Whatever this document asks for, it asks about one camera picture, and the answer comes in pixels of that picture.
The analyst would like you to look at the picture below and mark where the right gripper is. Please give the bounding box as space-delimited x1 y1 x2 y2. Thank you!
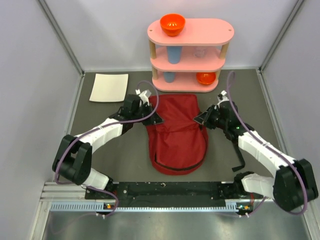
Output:
195 104 229 130

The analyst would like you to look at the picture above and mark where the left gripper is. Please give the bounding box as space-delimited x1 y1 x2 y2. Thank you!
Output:
131 102 163 126

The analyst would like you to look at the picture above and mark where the red student backpack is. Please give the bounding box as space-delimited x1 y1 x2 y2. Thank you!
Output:
146 93 209 175

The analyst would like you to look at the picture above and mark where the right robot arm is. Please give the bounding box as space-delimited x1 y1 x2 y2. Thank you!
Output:
194 99 319 212

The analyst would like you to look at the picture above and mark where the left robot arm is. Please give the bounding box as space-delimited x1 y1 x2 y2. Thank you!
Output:
52 90 163 199

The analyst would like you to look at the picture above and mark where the orange bowl on bottom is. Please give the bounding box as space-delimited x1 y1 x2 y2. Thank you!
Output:
196 72 216 85

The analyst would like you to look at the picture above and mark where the orange bowl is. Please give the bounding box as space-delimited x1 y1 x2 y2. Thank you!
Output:
160 13 186 37
196 72 216 85

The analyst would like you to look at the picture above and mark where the lower blue cup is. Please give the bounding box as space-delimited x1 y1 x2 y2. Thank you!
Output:
163 72 176 83

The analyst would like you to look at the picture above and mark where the blue cup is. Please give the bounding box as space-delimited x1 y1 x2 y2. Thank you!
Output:
166 46 182 64
163 72 176 83

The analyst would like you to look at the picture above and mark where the pink three-tier shelf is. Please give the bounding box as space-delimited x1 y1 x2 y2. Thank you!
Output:
147 18 235 93

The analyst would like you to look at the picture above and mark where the white paper sheet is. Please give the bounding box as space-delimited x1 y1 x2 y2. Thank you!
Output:
89 73 129 103

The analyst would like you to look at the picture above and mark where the clear glass on shelf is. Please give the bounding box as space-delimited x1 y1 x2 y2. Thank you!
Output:
193 46 207 58

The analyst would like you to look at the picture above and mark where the upper blue cup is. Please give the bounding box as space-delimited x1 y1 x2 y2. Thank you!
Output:
166 46 182 64

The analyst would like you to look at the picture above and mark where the orange bowl on top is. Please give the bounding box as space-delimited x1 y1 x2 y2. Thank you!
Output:
160 13 186 37

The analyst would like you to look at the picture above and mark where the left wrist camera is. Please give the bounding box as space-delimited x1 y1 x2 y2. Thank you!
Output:
135 89 151 104

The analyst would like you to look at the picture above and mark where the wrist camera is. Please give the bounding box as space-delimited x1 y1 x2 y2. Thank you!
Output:
135 89 151 104
217 90 229 106

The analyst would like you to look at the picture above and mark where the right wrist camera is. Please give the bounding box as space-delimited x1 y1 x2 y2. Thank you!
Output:
217 90 229 106

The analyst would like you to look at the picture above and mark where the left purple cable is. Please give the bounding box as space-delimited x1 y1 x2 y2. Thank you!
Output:
54 80 160 185

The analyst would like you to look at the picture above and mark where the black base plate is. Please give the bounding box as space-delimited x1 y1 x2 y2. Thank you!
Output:
84 181 253 207

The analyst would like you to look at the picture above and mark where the grey cable duct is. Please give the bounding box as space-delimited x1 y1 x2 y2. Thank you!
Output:
50 201 253 213

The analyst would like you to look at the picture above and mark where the aluminium frame rail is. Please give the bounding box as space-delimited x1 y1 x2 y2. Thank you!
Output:
40 182 86 202

